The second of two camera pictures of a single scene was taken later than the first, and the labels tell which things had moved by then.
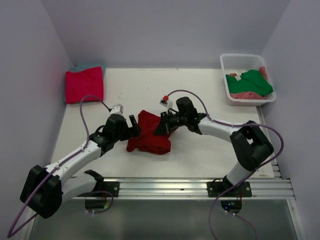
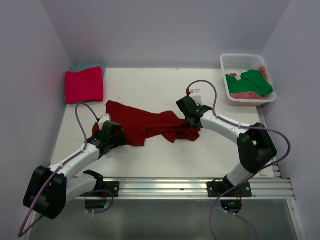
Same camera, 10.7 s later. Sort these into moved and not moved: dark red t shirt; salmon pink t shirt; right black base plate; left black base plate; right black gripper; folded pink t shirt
Moved: dark red t shirt; right black gripper
Not moved: salmon pink t shirt; right black base plate; folded pink t shirt; left black base plate
